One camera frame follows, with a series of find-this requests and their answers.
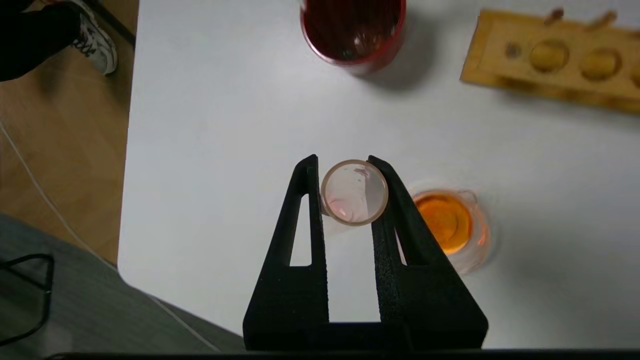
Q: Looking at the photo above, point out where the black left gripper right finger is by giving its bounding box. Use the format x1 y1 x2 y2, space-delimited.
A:
367 155 489 351

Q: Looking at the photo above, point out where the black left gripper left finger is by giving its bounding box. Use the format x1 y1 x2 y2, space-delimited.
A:
243 154 331 351

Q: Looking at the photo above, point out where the test tube with red pigment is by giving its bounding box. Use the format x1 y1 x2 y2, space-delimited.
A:
319 159 390 227

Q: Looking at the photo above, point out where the wooden test tube rack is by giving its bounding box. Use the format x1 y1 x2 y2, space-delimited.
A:
459 7 640 116

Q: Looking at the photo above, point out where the clear glass dish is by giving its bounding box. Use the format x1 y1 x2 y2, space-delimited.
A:
407 187 494 276

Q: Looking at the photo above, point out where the grey floor mat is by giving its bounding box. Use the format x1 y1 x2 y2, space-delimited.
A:
0 212 247 360

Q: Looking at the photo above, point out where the dark red cup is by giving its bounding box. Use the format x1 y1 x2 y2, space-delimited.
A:
299 0 407 77

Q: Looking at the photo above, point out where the white and grey sneaker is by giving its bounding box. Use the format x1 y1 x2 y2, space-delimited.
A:
69 0 119 77

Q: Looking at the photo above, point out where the black trouser leg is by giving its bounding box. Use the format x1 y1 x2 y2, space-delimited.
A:
0 0 84 83

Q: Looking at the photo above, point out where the thin black floor cable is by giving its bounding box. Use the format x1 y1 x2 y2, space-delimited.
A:
0 253 55 347

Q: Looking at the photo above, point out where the thin white floor cable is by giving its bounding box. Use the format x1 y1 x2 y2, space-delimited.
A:
0 122 222 353

